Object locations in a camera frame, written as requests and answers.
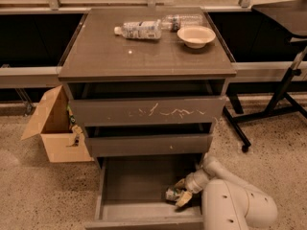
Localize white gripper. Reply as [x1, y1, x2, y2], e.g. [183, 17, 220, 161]
[175, 169, 209, 207]

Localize green silver 7up can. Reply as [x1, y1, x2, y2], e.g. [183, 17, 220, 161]
[165, 188, 182, 202]

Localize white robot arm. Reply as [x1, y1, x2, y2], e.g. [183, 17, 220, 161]
[174, 155, 278, 230]

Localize bottom grey open drawer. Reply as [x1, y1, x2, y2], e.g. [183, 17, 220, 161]
[84, 154, 203, 230]

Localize middle grey drawer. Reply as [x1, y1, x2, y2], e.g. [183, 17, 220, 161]
[85, 134, 213, 157]

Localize dark grey drawer cabinet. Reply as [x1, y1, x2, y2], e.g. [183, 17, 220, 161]
[57, 6, 238, 230]

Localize top grey drawer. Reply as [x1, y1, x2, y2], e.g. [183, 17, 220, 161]
[70, 96, 225, 127]

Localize items inside cardboard box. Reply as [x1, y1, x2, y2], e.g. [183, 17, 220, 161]
[66, 104, 83, 147]

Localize open cardboard box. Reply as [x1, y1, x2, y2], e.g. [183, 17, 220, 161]
[21, 85, 92, 163]

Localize white paper bowl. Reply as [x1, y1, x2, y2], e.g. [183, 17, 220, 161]
[177, 26, 216, 49]

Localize labelled clear water bottle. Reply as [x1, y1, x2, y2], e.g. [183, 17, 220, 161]
[114, 20, 162, 40]

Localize clear bottle dark label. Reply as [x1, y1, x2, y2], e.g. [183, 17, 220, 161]
[161, 14, 203, 32]

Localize black rolling stand table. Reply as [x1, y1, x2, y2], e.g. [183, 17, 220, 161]
[223, 0, 307, 153]

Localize metal window ledge rail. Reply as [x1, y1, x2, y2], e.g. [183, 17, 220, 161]
[0, 66, 61, 88]

